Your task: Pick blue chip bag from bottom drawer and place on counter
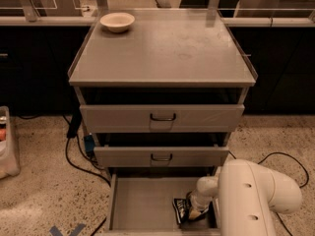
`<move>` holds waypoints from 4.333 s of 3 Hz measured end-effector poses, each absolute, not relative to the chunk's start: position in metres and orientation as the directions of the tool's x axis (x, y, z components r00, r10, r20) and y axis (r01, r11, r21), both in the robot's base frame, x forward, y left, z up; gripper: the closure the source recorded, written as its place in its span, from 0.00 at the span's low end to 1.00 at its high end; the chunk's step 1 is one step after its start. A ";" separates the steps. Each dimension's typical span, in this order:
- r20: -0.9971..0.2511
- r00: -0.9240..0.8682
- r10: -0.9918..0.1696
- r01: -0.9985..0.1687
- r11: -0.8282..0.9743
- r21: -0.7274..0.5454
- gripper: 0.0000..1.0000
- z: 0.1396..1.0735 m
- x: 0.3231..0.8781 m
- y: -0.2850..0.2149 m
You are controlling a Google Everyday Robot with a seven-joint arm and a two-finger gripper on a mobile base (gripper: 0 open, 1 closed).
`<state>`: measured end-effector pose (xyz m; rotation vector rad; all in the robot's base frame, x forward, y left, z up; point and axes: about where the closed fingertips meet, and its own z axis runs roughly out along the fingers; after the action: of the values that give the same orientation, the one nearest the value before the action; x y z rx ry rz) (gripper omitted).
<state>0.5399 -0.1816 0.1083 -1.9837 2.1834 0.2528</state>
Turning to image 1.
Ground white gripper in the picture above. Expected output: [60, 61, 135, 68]
[188, 189, 214, 220]

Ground dark blue chip bag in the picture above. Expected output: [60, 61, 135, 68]
[171, 191, 211, 226]

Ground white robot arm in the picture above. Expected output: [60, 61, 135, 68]
[188, 159, 302, 236]

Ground grey bottom drawer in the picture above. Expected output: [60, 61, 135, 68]
[102, 173, 221, 236]

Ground grey drawer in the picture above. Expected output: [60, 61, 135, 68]
[80, 104, 244, 133]
[94, 147, 228, 167]
[102, 173, 221, 236]

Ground grey middle drawer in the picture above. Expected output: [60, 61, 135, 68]
[94, 147, 228, 167]

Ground grey drawer cabinet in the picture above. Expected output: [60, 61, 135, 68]
[69, 9, 257, 172]

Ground grey top drawer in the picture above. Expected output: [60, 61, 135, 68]
[80, 104, 244, 133]

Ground blue power box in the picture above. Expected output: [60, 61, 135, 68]
[84, 135, 95, 153]

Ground black power adapter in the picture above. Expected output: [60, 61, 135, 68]
[67, 109, 82, 139]

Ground clear plastic bin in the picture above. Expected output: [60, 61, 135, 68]
[0, 106, 20, 179]

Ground white bowl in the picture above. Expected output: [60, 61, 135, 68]
[99, 13, 135, 33]

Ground black middle drawer handle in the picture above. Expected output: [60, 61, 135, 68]
[151, 153, 173, 162]

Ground black floor cable right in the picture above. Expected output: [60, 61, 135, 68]
[228, 150, 310, 236]

